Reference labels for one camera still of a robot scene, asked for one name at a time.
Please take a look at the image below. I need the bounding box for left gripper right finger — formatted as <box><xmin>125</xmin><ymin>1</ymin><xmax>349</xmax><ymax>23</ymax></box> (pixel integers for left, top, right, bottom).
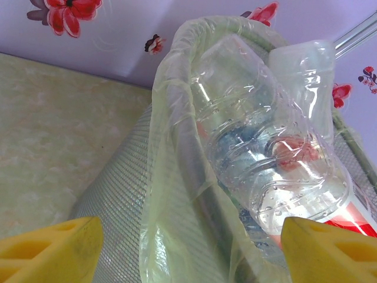
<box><xmin>280</xmin><ymin>217</ymin><xmax>377</xmax><ymax>283</ymax></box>

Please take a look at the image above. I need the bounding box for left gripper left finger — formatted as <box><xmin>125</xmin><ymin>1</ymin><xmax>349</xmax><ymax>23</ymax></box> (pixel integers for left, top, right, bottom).
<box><xmin>0</xmin><ymin>216</ymin><xmax>104</xmax><ymax>283</ymax></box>

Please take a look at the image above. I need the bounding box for clear bottle red-white label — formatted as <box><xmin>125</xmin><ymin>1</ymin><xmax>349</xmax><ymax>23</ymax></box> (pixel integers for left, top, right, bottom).
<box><xmin>188</xmin><ymin>33</ymin><xmax>377</xmax><ymax>247</ymax></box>

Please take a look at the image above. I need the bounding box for grey metal mesh bin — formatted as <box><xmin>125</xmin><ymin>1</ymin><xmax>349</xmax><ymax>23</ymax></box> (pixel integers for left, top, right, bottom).
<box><xmin>69</xmin><ymin>103</ymin><xmax>377</xmax><ymax>283</ymax></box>

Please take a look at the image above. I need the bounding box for aluminium frame post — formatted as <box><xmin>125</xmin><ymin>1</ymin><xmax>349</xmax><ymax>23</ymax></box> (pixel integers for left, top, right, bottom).
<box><xmin>332</xmin><ymin>10</ymin><xmax>377</xmax><ymax>58</ymax></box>

